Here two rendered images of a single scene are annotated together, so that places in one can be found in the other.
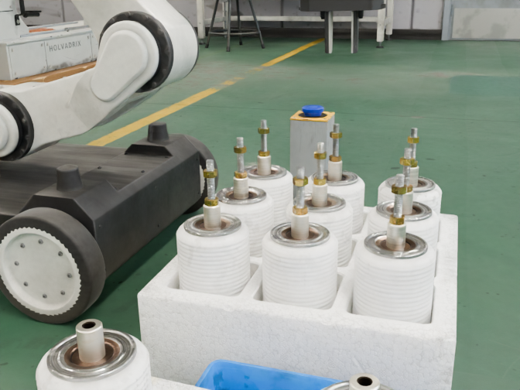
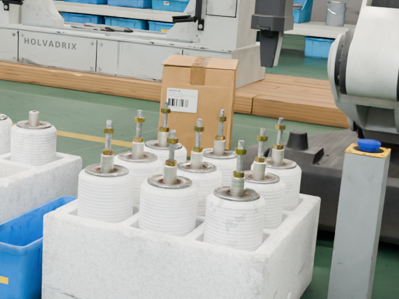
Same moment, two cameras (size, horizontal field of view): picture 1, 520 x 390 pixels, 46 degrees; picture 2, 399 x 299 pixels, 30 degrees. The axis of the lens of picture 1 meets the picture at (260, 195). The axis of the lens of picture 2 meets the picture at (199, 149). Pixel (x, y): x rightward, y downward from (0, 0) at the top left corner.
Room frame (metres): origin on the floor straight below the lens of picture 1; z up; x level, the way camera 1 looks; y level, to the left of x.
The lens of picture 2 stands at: (0.90, -1.38, 0.59)
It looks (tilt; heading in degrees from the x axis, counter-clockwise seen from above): 13 degrees down; 93
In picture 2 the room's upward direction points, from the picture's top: 4 degrees clockwise
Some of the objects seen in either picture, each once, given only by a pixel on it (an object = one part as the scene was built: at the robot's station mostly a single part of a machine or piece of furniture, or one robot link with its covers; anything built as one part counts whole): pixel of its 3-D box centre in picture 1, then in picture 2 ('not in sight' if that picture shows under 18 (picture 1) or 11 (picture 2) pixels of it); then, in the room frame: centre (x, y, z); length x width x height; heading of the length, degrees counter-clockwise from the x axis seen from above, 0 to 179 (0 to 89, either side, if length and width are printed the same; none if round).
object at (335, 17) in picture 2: not in sight; (336, 13); (1.56, 4.69, 0.35); 0.16 x 0.15 x 0.19; 162
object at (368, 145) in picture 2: (313, 111); (369, 146); (1.12, -0.10, 0.32); 0.04 x 0.04 x 0.02
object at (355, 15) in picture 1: (357, 31); (268, 48); (0.93, -0.15, 0.48); 0.03 x 0.02 x 0.06; 167
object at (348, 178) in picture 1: (334, 178); (258, 177); (0.93, -0.12, 0.25); 0.08 x 0.08 x 0.01
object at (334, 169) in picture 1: (334, 170); (259, 170); (0.93, -0.12, 0.26); 0.02 x 0.02 x 0.03
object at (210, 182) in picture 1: (210, 188); (165, 120); (0.74, 0.06, 0.30); 0.01 x 0.01 x 0.08
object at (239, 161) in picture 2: (412, 152); (239, 163); (0.90, -0.23, 0.30); 0.01 x 0.01 x 0.08
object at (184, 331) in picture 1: (317, 302); (190, 251); (0.82, -0.08, 0.09); 0.39 x 0.39 x 0.18; 73
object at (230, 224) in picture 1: (212, 225); (163, 145); (0.74, 0.06, 0.25); 0.08 x 0.08 x 0.01
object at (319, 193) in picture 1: (319, 194); (196, 160); (0.82, -0.08, 0.26); 0.02 x 0.02 x 0.03
